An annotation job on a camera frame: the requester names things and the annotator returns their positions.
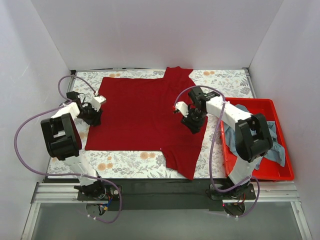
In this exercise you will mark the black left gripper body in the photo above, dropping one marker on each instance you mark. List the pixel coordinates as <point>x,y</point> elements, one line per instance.
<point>93,119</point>

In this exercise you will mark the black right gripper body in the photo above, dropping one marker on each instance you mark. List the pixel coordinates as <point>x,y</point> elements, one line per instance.
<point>193,123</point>

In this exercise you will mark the red t-shirt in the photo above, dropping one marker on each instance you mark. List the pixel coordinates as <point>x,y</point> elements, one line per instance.
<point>139,116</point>

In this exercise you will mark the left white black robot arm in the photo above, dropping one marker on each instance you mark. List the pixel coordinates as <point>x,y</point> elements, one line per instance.
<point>63,140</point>

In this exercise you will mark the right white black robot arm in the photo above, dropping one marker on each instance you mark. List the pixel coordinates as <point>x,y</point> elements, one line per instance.
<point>238,120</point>

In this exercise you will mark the red plastic bin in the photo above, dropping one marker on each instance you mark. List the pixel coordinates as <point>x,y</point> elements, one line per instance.
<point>268,170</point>

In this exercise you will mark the floral patterned table mat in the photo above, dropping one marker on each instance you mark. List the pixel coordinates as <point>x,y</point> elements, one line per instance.
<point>152,164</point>

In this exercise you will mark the grey-blue t-shirt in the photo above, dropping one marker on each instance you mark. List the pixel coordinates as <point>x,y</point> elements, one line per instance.
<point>275,154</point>

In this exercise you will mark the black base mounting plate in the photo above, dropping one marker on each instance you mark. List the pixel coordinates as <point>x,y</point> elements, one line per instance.
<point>176,194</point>

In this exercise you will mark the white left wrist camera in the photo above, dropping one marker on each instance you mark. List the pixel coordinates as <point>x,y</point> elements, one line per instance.
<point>97,102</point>

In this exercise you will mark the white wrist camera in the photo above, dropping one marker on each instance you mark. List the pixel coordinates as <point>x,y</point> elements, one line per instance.
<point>182,108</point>
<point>97,102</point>

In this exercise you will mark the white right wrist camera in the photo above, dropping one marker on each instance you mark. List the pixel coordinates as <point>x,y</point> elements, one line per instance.
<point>182,108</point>

